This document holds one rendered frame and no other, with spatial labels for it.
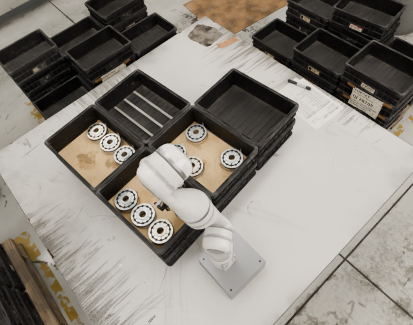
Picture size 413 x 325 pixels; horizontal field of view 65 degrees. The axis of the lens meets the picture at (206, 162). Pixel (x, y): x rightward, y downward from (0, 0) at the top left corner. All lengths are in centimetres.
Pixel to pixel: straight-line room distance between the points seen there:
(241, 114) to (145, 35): 150
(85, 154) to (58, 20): 269
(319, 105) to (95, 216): 128
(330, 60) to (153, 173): 209
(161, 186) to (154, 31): 235
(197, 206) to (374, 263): 164
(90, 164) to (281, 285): 101
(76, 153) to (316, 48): 185
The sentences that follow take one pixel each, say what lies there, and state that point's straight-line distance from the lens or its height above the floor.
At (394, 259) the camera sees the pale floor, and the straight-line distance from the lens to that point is 236.
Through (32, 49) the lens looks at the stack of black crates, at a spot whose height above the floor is 49.
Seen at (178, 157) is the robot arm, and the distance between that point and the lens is 68.
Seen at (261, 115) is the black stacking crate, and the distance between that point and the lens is 163.
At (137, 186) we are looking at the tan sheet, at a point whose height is 83.
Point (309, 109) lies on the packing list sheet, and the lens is 184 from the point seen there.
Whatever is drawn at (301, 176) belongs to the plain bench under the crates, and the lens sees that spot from 161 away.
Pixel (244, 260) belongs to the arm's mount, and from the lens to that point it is 135.
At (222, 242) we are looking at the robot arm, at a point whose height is 112.
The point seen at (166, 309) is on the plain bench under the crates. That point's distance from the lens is 145.
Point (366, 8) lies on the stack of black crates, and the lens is 291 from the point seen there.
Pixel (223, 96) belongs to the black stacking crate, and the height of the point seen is 83.
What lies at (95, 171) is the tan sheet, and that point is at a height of 83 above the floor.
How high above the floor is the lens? 211
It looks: 59 degrees down
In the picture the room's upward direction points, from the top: 11 degrees counter-clockwise
